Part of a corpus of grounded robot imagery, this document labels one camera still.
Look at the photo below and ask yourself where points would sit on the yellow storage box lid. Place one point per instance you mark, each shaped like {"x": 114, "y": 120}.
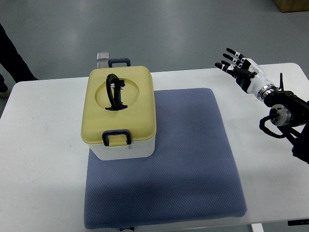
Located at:
{"x": 119, "y": 106}

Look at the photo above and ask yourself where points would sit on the white storage box base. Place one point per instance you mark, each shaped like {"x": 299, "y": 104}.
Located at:
{"x": 138, "y": 149}

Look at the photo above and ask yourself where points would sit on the person's dark trouser leg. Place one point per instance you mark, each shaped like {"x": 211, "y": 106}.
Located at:
{"x": 12, "y": 61}

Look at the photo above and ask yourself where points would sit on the metal floor plate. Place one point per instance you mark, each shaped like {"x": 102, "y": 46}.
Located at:
{"x": 102, "y": 56}
{"x": 102, "y": 64}

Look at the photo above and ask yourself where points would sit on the cardboard box corner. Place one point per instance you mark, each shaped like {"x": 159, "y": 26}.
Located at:
{"x": 289, "y": 6}

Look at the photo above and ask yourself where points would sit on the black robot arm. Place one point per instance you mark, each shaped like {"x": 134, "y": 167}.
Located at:
{"x": 288, "y": 118}

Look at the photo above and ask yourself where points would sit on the black table control panel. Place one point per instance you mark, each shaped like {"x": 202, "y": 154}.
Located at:
{"x": 298, "y": 222}

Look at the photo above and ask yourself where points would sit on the lower metal floor plate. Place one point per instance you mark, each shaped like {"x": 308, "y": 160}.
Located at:
{"x": 102, "y": 64}

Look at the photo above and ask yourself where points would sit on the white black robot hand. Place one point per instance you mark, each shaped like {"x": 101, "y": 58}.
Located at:
{"x": 248, "y": 75}

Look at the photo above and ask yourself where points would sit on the blue textured mat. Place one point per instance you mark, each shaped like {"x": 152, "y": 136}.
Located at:
{"x": 191, "y": 175}

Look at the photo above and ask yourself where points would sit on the upper metal floor plate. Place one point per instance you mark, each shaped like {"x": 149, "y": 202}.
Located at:
{"x": 102, "y": 56}

